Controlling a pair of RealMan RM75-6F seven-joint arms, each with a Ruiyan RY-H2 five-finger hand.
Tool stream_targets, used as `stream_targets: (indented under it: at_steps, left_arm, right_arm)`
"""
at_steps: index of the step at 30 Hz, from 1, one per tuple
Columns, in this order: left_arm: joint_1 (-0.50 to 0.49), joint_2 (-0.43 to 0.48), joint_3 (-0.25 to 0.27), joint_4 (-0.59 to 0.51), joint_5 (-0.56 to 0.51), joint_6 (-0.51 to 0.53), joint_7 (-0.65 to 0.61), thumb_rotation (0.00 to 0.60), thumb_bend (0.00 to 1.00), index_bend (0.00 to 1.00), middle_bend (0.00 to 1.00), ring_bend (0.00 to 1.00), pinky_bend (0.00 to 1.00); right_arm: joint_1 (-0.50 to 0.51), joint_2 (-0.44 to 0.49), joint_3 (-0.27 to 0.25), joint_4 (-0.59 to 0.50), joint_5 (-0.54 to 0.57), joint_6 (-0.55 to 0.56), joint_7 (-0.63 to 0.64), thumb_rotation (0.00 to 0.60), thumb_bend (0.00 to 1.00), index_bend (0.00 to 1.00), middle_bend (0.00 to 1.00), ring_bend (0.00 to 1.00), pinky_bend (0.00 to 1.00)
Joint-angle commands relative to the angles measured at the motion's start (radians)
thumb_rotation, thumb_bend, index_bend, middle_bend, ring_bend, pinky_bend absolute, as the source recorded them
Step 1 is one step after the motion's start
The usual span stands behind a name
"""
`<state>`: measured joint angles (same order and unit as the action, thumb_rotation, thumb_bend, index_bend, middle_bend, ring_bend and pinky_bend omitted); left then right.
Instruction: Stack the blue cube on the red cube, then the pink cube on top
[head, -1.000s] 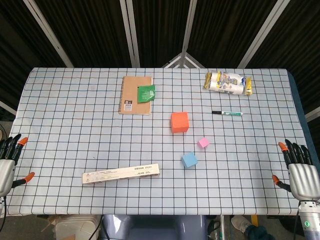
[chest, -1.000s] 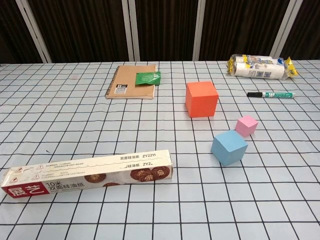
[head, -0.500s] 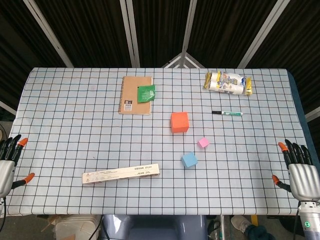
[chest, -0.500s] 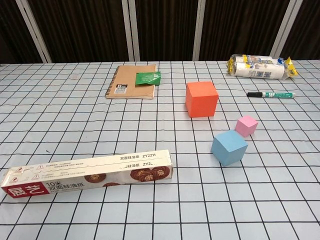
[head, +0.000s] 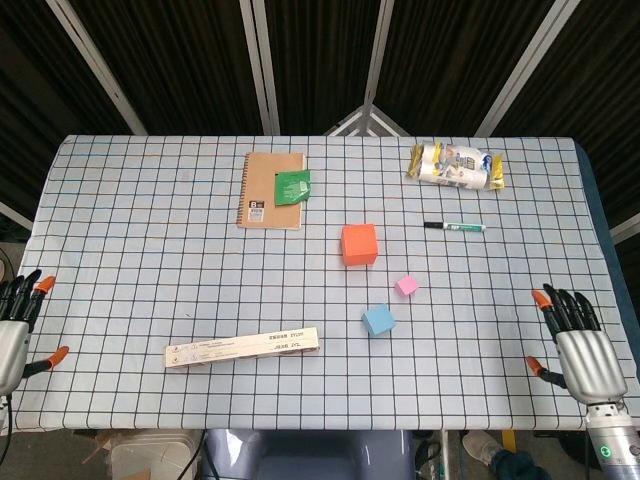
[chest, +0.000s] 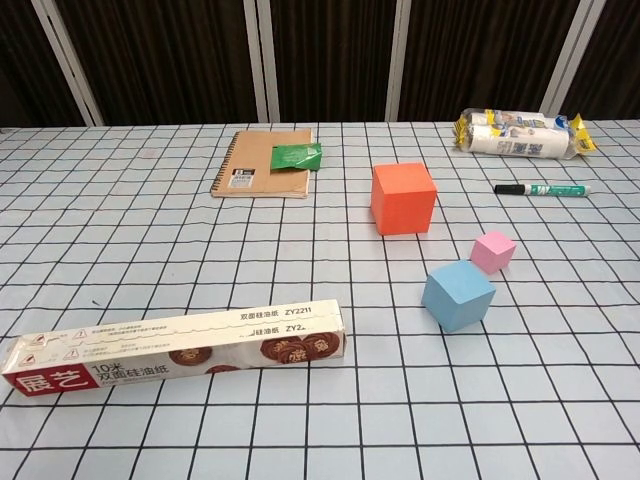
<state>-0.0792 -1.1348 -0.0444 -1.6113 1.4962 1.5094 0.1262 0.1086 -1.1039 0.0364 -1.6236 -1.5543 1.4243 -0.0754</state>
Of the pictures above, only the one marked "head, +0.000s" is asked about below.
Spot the blue foam cube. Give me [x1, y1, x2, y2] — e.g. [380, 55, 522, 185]
[361, 303, 398, 338]

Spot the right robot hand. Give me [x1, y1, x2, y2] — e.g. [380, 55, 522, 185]
[524, 283, 629, 404]

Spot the white yellow snack bag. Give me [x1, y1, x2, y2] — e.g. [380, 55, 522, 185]
[405, 141, 506, 193]

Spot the large orange foam cube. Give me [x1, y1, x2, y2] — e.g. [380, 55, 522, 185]
[341, 223, 379, 269]

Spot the green white marker pen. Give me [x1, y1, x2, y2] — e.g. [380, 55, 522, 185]
[423, 221, 487, 234]

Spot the white plastic bin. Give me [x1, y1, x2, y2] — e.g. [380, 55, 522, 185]
[109, 430, 201, 480]

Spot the blue checked tablecloth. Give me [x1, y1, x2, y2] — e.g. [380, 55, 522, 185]
[9, 133, 632, 432]

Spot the long baking paper box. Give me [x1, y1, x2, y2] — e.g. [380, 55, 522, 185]
[164, 326, 321, 370]

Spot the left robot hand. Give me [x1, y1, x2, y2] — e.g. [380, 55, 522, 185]
[0, 269, 70, 396]

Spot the brown spiral notebook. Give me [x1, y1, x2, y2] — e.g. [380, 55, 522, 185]
[235, 152, 307, 231]

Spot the dark folding partition screen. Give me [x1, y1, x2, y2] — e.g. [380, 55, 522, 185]
[0, 0, 640, 241]

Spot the green foil packet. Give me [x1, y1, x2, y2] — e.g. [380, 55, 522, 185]
[273, 168, 312, 207]

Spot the white sneaker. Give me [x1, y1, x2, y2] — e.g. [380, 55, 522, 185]
[462, 430, 501, 469]

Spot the dark blue trouser leg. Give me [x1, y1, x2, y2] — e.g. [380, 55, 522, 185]
[489, 448, 551, 480]

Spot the white triangular metal frame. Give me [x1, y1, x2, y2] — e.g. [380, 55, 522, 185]
[323, 104, 412, 137]

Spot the grey-blue robot torso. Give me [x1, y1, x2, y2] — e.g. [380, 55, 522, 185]
[199, 428, 416, 480]

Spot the small pink foam cube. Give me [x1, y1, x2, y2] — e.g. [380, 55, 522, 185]
[395, 274, 420, 300]

